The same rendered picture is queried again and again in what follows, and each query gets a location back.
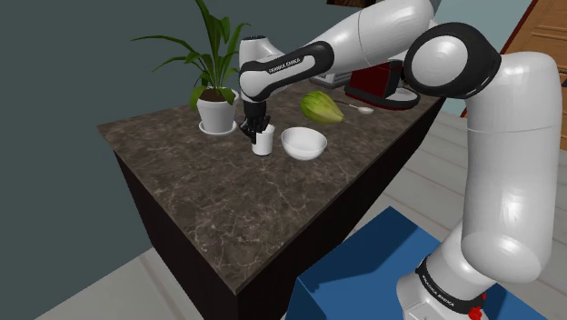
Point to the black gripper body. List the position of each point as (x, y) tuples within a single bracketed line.
[(254, 110)]

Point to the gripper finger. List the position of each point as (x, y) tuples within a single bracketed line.
[(250, 131), (265, 124)]

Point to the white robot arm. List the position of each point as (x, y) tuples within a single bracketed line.
[(509, 177)]

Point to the white cup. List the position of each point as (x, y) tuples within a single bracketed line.
[(263, 144)]

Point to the green plant in white pot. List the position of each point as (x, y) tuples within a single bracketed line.
[(217, 115)]

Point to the white bowl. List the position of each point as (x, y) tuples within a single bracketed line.
[(304, 144)]

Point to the green lettuce head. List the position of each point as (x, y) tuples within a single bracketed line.
[(320, 108)]

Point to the silver toaster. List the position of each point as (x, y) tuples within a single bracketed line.
[(330, 80)]

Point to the silver spoon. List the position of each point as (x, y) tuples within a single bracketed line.
[(365, 109)]

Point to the red coffee machine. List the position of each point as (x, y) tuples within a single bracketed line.
[(372, 82)]

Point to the dark marble-topped kitchen island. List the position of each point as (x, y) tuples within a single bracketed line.
[(177, 248)]

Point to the blue robot stand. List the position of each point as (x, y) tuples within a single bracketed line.
[(354, 274)]

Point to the wooden door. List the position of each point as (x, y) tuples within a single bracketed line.
[(545, 26)]

